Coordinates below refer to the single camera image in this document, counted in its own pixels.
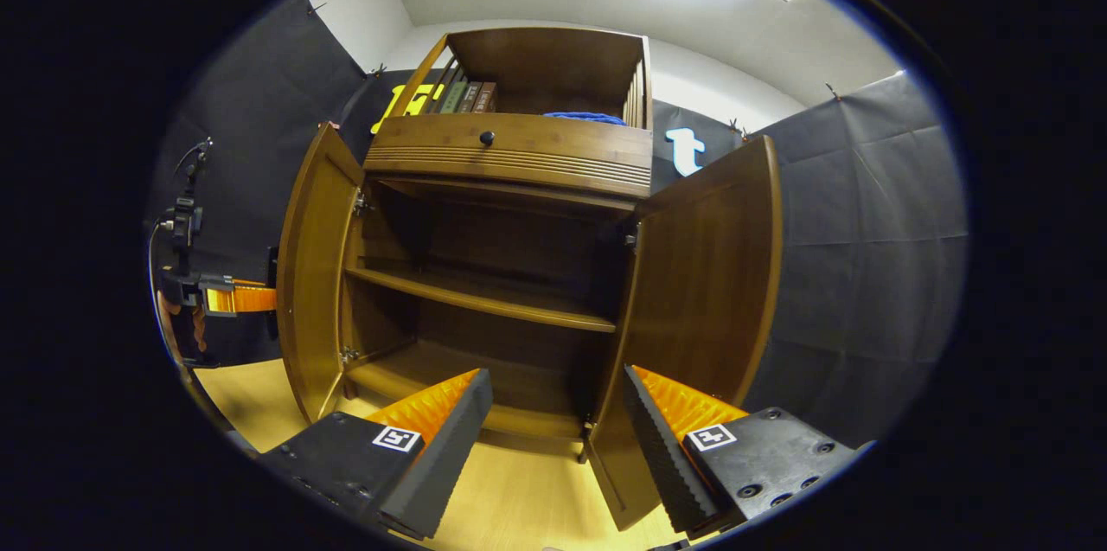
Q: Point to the wooden cabinet door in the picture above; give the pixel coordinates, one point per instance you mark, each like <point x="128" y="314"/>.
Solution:
<point x="316" y="274"/>
<point x="700" y="291"/>

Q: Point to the wooden cabinet drawer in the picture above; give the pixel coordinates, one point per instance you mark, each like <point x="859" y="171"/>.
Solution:
<point x="553" y="149"/>

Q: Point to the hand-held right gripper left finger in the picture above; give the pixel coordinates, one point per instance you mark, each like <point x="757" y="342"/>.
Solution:
<point x="450" y="456"/>

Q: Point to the brown book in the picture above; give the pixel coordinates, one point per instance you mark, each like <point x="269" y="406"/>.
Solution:
<point x="470" y="99"/>
<point x="486" y="99"/>

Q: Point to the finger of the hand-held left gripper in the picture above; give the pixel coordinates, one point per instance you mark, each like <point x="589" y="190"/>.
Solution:
<point x="246" y="298"/>

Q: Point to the wooden double-door shoe cabinet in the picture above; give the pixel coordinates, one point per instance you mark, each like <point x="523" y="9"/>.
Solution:
<point x="545" y="67"/>

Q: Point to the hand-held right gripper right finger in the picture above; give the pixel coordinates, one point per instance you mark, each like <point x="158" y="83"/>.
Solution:
<point x="662" y="456"/>

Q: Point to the black backdrop cloth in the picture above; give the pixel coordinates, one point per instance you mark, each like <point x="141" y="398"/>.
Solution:
<point x="865" y="274"/>

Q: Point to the blue cloth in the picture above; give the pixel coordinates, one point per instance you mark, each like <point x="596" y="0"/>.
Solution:
<point x="584" y="118"/>

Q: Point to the wooden inner shelf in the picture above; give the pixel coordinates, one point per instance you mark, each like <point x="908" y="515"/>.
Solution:
<point x="484" y="298"/>

